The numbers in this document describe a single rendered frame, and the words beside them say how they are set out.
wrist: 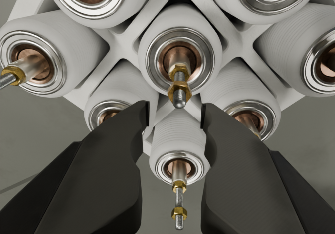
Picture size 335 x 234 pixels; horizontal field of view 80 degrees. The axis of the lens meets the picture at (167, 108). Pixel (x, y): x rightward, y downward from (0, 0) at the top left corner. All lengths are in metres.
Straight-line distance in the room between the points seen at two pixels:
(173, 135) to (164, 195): 0.53
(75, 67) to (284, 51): 0.24
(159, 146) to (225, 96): 0.12
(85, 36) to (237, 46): 0.20
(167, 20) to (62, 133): 0.55
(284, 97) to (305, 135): 0.34
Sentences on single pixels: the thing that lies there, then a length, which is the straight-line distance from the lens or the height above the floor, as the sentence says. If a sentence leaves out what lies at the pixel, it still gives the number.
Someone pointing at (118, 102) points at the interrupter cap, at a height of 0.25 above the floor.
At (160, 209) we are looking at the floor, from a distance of 0.89.
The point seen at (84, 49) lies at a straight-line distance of 0.29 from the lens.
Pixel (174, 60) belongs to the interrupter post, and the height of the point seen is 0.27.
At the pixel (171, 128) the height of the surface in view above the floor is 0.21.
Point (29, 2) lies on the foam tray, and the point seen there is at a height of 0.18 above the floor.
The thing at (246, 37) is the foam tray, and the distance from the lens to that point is 0.31.
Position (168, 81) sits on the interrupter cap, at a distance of 0.23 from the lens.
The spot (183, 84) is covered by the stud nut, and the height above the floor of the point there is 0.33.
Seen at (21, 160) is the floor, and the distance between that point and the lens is 0.87.
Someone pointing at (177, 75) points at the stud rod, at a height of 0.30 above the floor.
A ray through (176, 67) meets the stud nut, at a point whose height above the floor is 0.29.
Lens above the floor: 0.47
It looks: 58 degrees down
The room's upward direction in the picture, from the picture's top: 174 degrees counter-clockwise
